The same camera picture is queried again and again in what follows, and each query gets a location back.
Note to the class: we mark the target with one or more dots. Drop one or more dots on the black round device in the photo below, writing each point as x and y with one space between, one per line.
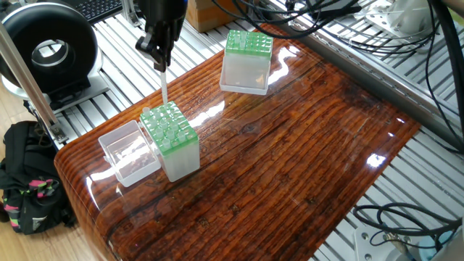
72 43

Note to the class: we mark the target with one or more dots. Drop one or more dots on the aluminium frame post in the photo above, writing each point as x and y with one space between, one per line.
29 83

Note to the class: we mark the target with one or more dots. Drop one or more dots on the aluminium bracket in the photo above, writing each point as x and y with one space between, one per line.
130 11

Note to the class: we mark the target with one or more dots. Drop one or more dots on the black keyboard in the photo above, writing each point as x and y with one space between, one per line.
98 9

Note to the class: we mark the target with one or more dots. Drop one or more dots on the clear tip box with tips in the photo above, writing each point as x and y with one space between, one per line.
243 76

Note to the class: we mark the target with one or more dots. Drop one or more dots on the black backpack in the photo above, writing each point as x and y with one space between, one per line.
29 167

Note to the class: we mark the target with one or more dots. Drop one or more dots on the glossy brown wooden board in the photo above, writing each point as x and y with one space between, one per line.
290 167

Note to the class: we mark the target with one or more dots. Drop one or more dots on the white plastic device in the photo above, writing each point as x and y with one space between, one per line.
406 16

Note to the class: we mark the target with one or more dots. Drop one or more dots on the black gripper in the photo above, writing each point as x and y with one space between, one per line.
163 13

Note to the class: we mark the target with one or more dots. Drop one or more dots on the clear tip box green rack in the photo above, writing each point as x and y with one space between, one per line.
181 165

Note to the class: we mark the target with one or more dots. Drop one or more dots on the brown cardboard box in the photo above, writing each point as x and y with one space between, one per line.
217 11

